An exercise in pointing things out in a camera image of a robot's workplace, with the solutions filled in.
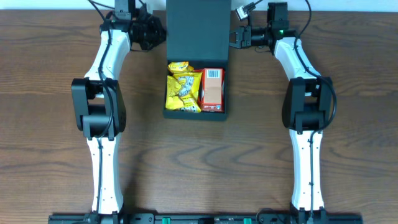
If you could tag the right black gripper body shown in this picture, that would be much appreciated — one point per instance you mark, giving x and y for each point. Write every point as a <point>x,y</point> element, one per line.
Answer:
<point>250,36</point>

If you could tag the yellow Julie's sandwich packet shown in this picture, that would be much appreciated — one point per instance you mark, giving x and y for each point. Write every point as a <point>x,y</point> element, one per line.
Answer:
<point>173,101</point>

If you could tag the dark green box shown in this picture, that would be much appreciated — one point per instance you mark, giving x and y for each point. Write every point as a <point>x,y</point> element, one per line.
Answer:
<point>198,32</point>

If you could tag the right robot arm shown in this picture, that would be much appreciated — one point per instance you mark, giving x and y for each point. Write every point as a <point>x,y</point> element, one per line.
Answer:
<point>309,105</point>

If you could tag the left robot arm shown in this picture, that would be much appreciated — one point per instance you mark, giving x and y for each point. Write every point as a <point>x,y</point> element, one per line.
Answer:
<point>98,103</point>

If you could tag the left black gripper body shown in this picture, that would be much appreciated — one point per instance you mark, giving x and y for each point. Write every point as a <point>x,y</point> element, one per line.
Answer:
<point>148,34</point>

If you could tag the small yellow cracker packet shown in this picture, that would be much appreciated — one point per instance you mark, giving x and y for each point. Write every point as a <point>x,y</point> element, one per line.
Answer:
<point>180,67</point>

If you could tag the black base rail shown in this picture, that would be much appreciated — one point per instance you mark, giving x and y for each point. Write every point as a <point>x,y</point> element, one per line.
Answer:
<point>150,218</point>

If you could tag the yellow sunflower seed bag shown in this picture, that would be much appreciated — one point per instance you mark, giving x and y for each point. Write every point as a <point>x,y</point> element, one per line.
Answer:
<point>188,93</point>

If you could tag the orange red snack box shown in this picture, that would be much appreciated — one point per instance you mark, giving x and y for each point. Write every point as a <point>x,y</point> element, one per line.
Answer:
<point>212,90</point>

